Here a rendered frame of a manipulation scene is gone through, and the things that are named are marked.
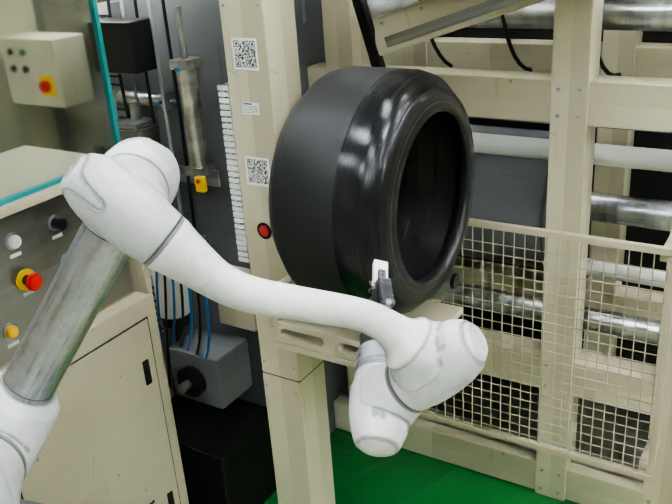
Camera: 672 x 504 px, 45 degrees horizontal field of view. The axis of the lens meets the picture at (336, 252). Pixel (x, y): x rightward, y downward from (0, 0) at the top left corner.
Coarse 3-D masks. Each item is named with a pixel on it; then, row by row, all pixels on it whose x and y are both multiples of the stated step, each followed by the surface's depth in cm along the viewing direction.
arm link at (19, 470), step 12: (0, 444) 148; (0, 456) 145; (12, 456) 149; (0, 468) 142; (12, 468) 147; (24, 468) 153; (0, 480) 141; (12, 480) 146; (0, 492) 141; (12, 492) 146
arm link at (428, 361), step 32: (160, 256) 126; (192, 256) 128; (192, 288) 131; (224, 288) 130; (256, 288) 131; (288, 288) 131; (320, 320) 130; (352, 320) 129; (384, 320) 129; (416, 320) 132; (448, 320) 132; (416, 352) 128; (448, 352) 127; (480, 352) 128; (416, 384) 131; (448, 384) 130
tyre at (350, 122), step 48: (336, 96) 176; (384, 96) 172; (432, 96) 179; (288, 144) 176; (336, 144) 170; (384, 144) 167; (432, 144) 214; (288, 192) 175; (336, 192) 168; (384, 192) 167; (432, 192) 218; (288, 240) 178; (336, 240) 171; (384, 240) 170; (432, 240) 215; (336, 288) 181; (432, 288) 196
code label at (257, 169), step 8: (248, 160) 203; (256, 160) 201; (264, 160) 200; (248, 168) 204; (256, 168) 202; (264, 168) 201; (248, 176) 205; (256, 176) 203; (264, 176) 202; (256, 184) 204; (264, 184) 203
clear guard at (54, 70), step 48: (0, 0) 168; (48, 0) 178; (0, 48) 170; (48, 48) 180; (96, 48) 191; (0, 96) 172; (48, 96) 182; (96, 96) 194; (0, 144) 173; (48, 144) 184; (96, 144) 196; (0, 192) 175
